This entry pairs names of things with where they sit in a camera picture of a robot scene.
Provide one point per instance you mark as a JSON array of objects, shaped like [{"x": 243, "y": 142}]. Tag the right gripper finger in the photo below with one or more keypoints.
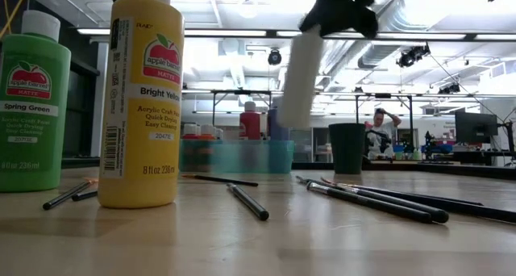
[{"x": 326, "y": 19}]

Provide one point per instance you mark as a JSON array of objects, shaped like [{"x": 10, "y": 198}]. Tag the large white paint bottle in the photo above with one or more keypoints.
[{"x": 300, "y": 86}]

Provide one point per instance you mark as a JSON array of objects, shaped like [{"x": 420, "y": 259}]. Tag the large coral pink paint bottle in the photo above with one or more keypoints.
[{"x": 250, "y": 124}]

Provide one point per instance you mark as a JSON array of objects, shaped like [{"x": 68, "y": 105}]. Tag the large yellow paint bottle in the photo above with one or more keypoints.
[{"x": 141, "y": 147}]

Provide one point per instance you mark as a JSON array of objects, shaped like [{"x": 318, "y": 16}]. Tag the small red paint bottle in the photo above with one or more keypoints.
[{"x": 190, "y": 130}]

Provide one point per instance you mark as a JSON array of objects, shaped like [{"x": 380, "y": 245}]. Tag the large green paint bottle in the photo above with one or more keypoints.
[{"x": 32, "y": 139}]

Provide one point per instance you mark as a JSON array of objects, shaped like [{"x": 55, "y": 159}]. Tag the long ceiling light bar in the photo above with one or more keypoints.
[{"x": 242, "y": 34}]

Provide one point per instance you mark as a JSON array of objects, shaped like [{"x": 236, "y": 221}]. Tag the person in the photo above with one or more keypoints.
[{"x": 381, "y": 139}]

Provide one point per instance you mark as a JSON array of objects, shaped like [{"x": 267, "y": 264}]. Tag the dark plastic cup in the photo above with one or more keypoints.
[{"x": 346, "y": 151}]

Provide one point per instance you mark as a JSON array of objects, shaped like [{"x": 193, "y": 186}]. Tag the teal translucent plastic bin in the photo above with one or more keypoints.
[{"x": 250, "y": 157}]

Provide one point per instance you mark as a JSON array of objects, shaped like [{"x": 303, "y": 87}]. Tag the black computer monitor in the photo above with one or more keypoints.
[{"x": 475, "y": 126}]

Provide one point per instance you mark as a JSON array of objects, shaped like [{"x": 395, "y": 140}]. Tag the black paintbrush silver ferrule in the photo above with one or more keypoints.
[
  {"x": 250, "y": 203},
  {"x": 371, "y": 203}
]

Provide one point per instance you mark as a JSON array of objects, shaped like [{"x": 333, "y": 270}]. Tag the long black paintbrush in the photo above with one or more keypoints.
[{"x": 435, "y": 216}]

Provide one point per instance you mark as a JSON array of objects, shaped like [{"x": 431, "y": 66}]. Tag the black paintbrush copper ferrule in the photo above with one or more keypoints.
[{"x": 463, "y": 201}]

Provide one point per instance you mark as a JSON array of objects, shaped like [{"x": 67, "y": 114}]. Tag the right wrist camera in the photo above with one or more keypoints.
[{"x": 367, "y": 23}]

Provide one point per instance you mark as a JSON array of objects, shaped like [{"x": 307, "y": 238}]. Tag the black ceiling dome camera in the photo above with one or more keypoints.
[{"x": 274, "y": 57}]

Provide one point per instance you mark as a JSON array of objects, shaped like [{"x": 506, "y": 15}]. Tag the black metal workstation frame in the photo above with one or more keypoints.
[
  {"x": 242, "y": 92},
  {"x": 383, "y": 95}
]

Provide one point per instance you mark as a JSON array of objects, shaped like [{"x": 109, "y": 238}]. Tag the black aluminium table frame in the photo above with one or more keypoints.
[{"x": 443, "y": 169}]

